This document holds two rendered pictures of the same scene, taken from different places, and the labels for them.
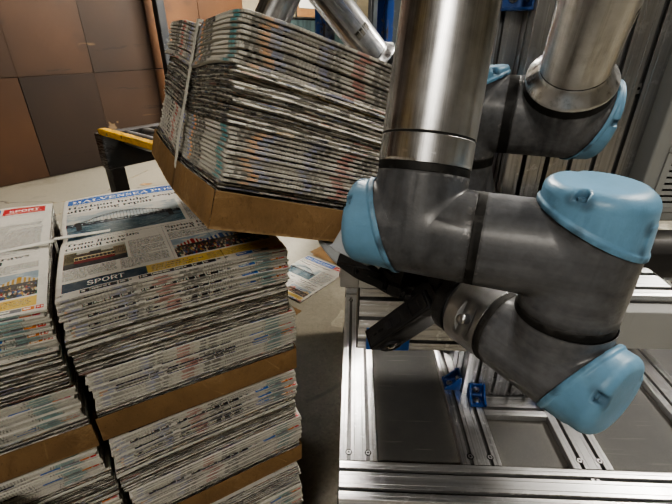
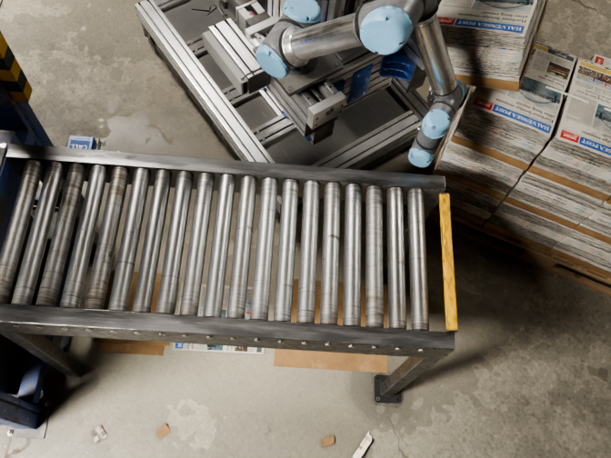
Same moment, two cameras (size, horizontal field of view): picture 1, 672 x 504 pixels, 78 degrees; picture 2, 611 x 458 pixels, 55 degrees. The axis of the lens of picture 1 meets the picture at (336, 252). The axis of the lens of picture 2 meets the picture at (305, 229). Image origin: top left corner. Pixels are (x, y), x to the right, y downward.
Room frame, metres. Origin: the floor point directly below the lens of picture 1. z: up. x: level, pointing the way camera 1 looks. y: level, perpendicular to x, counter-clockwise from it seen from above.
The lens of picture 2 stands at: (2.07, 0.80, 2.38)
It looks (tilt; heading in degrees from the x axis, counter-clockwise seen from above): 65 degrees down; 224
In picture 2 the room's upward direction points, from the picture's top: 10 degrees clockwise
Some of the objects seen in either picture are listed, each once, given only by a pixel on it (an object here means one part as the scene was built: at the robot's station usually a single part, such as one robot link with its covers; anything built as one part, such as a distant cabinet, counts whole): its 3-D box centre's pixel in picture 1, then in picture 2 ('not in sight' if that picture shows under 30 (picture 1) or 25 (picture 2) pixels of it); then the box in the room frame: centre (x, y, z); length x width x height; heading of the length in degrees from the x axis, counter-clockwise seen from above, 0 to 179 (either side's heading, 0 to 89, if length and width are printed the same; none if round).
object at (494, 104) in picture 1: (468, 109); not in sight; (0.69, -0.21, 0.98); 0.13 x 0.12 x 0.14; 69
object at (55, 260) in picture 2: not in sight; (62, 233); (2.12, -0.11, 0.77); 0.47 x 0.05 x 0.05; 51
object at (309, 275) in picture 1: (304, 276); (222, 318); (1.80, 0.16, 0.00); 0.37 x 0.29 x 0.01; 141
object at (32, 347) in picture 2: not in sight; (46, 351); (2.38, 0.00, 0.34); 0.06 x 0.06 x 0.68; 51
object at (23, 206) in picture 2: not in sight; (16, 230); (2.22, -0.19, 0.77); 0.47 x 0.05 x 0.05; 51
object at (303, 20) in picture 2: not in sight; (300, 22); (1.20, -0.22, 0.98); 0.13 x 0.12 x 0.14; 26
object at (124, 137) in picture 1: (133, 140); (448, 259); (1.26, 0.61, 0.81); 0.43 x 0.03 x 0.02; 51
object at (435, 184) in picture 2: not in sight; (231, 175); (1.61, -0.01, 0.74); 1.34 x 0.05 x 0.12; 141
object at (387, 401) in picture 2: not in sight; (387, 389); (1.43, 0.78, 0.01); 0.14 x 0.13 x 0.01; 51
